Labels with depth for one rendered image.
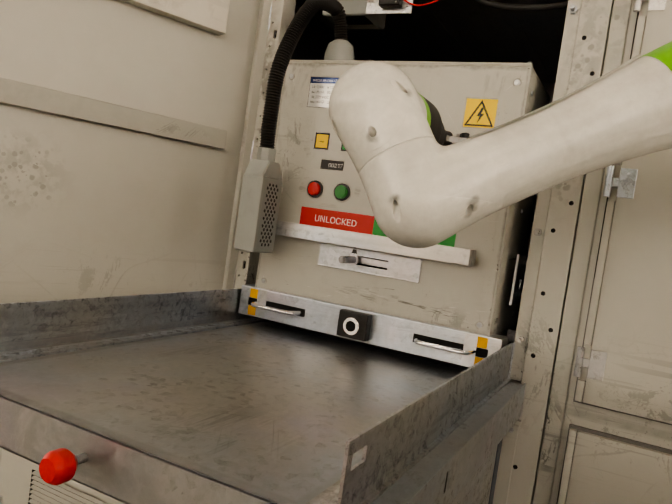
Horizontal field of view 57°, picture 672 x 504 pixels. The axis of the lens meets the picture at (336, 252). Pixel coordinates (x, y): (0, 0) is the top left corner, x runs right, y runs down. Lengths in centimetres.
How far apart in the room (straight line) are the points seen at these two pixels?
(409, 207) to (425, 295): 47
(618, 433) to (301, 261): 64
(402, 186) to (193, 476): 36
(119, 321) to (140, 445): 45
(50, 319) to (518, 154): 67
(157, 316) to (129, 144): 35
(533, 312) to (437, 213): 48
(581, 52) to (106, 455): 95
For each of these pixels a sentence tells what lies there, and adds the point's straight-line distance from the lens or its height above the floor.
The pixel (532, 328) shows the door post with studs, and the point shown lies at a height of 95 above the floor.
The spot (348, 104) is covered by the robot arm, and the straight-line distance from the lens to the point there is 73.
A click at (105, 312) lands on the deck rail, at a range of 104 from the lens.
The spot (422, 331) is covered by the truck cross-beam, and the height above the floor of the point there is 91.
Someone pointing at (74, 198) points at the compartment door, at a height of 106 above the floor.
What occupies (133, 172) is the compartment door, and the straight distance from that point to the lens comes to 128.
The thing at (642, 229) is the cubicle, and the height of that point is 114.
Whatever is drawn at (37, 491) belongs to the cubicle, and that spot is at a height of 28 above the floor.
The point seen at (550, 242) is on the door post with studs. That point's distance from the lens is 113.
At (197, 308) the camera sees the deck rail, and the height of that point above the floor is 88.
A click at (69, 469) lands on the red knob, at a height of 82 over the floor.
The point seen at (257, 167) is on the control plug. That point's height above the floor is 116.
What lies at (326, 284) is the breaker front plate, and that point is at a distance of 121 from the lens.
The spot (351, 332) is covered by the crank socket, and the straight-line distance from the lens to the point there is 115.
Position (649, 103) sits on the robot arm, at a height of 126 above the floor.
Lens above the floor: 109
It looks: 3 degrees down
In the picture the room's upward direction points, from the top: 8 degrees clockwise
